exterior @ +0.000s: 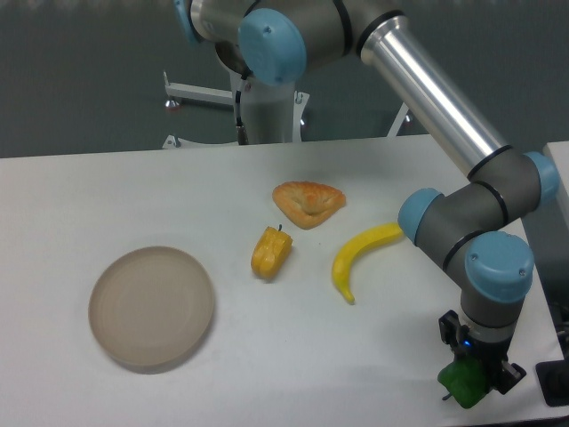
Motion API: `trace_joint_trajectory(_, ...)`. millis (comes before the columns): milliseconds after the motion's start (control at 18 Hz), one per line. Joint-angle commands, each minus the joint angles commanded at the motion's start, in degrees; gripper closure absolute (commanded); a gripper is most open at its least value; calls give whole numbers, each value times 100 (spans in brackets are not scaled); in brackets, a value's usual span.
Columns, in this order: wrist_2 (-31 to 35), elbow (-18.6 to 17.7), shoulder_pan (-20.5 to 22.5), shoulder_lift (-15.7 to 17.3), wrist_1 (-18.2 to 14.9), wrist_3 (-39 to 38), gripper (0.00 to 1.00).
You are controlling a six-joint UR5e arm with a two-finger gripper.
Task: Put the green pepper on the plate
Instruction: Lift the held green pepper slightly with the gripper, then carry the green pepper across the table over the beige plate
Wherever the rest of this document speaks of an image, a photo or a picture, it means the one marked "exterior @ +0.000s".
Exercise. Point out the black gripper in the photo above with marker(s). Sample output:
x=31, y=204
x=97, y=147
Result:
x=487, y=345

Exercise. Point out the green toy pepper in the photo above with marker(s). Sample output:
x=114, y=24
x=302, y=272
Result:
x=465, y=381

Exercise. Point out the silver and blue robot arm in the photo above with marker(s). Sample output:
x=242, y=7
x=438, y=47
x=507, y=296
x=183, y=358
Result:
x=277, y=42

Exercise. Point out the yellow toy pepper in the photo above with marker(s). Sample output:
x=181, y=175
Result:
x=271, y=252

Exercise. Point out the beige round plate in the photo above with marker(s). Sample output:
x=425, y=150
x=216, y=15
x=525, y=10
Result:
x=151, y=309

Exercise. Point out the black device at right edge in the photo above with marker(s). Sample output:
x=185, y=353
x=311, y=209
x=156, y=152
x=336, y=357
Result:
x=553, y=375

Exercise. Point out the yellow toy banana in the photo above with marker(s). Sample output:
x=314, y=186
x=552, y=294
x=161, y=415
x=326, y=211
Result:
x=358, y=246

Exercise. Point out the triangular toy pastry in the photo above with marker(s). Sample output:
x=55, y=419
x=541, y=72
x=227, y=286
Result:
x=308, y=204

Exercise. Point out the white robot stand frame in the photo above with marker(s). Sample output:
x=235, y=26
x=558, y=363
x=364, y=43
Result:
x=262, y=114

